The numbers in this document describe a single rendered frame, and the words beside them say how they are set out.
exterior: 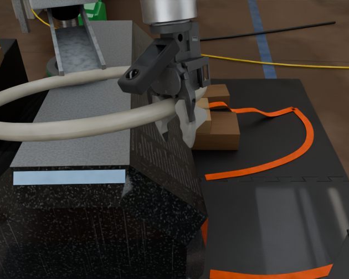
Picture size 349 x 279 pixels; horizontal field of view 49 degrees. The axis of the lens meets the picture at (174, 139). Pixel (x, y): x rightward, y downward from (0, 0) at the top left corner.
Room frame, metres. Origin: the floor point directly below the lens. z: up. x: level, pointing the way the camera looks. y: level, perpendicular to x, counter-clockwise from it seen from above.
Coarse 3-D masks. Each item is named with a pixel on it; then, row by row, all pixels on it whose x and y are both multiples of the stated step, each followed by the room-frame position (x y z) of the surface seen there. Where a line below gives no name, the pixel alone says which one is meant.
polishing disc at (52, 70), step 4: (52, 60) 1.34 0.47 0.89; (56, 60) 1.34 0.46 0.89; (48, 64) 1.31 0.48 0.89; (52, 64) 1.31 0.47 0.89; (56, 64) 1.31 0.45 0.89; (48, 68) 1.28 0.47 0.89; (52, 68) 1.28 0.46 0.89; (56, 68) 1.28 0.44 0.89; (48, 72) 1.26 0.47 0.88; (52, 72) 1.25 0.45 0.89; (56, 72) 1.25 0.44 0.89
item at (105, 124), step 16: (48, 80) 0.85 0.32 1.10; (64, 80) 0.87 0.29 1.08; (80, 80) 0.88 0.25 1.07; (0, 96) 0.72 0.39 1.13; (16, 96) 0.76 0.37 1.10; (128, 112) 0.50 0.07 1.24; (144, 112) 0.51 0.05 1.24; (160, 112) 0.52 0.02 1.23; (0, 128) 0.49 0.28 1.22; (16, 128) 0.48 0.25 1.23; (32, 128) 0.47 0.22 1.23; (48, 128) 0.47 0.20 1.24; (64, 128) 0.47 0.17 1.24; (80, 128) 0.47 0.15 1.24; (96, 128) 0.47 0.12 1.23; (112, 128) 0.48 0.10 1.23; (128, 128) 0.49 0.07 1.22
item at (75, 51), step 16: (48, 16) 1.21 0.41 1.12; (64, 32) 1.19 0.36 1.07; (80, 32) 1.19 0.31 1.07; (64, 48) 1.08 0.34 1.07; (80, 48) 1.08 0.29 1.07; (96, 48) 1.00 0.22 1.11; (64, 64) 0.98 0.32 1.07; (80, 64) 0.98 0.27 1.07; (96, 64) 0.98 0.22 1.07; (96, 80) 0.90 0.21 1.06
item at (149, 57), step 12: (156, 48) 0.57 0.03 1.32; (168, 48) 0.56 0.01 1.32; (144, 60) 0.55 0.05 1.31; (156, 60) 0.54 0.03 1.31; (168, 60) 0.56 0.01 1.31; (132, 72) 0.52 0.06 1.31; (144, 72) 0.52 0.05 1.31; (156, 72) 0.53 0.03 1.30; (120, 84) 0.52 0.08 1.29; (132, 84) 0.50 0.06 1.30; (144, 84) 0.51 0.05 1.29
